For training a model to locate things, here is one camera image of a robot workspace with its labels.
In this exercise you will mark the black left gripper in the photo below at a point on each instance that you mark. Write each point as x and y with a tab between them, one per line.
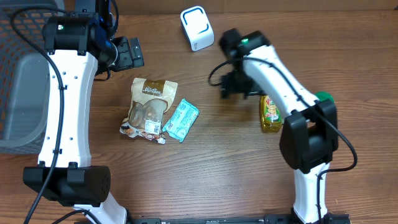
128	60

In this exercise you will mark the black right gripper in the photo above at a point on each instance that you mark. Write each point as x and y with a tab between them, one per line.
230	86

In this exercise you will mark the brown snack wrapper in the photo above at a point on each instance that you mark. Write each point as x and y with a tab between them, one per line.
150	100

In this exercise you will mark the yellow liquid bottle silver cap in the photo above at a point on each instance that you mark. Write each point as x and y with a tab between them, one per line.
271	119

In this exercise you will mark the teal tissue pack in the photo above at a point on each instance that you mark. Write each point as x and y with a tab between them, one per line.
181	121

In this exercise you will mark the green lidded jar with tissues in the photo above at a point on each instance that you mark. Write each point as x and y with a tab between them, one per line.
323	95

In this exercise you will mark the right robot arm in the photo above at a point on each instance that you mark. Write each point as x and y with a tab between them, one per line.
308	139

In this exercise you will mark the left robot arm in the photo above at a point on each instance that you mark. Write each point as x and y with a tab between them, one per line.
79	45

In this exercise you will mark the white barcode scanner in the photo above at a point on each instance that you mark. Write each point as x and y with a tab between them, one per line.
197	28

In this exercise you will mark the dark grey plastic basket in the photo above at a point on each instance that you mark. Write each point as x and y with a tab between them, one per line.
24	85

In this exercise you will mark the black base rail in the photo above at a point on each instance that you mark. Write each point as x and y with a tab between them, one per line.
266	219

